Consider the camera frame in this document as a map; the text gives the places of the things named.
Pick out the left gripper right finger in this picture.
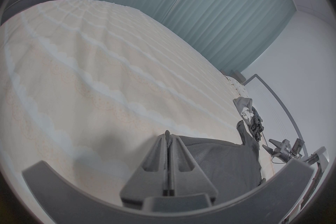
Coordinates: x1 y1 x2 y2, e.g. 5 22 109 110
169 134 219 204

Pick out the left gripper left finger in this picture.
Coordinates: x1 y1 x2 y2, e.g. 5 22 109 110
120 131 169 205

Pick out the dark grey garment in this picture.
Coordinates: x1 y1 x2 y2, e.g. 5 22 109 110
165 119 266 189

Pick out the pile of clothes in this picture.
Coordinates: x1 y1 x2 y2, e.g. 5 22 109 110
233 96 265 142

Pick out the bed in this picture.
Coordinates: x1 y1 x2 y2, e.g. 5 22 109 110
0 0 309 208

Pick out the white printed pillow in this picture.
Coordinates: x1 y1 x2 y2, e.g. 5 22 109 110
225 75 249 99

